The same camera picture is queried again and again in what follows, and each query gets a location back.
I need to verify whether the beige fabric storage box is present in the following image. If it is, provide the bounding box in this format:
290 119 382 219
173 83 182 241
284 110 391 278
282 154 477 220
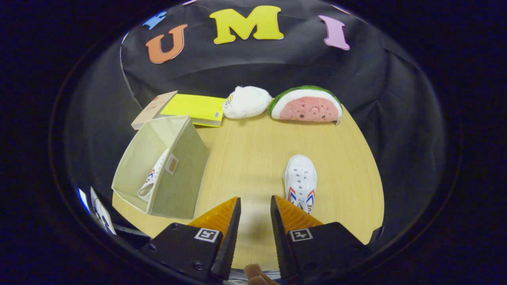
111 115 210 220

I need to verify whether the beige book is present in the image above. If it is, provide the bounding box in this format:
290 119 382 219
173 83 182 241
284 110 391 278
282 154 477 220
131 90 179 130

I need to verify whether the black backdrop cloth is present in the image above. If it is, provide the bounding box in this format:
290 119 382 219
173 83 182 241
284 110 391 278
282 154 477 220
63 0 444 238

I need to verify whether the white printed sheet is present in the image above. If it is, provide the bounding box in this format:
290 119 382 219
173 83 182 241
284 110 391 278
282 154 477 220
77 186 117 236

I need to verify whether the yellow book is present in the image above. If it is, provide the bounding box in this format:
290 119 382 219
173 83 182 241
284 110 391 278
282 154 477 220
160 93 226 128

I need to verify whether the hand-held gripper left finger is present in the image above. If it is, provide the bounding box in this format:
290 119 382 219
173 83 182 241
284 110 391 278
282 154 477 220
139 197 242 282

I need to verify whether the white plush toy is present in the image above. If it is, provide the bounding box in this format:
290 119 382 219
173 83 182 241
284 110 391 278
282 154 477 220
223 85 273 119

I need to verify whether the watermelon slice plush toy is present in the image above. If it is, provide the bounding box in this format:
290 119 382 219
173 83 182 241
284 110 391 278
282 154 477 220
268 85 343 126

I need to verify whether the white canvas shoe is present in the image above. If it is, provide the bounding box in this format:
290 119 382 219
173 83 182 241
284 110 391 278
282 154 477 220
137 148 170 203
282 154 318 215

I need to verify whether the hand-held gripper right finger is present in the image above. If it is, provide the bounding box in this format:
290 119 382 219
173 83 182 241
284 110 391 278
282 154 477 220
270 195 373 283

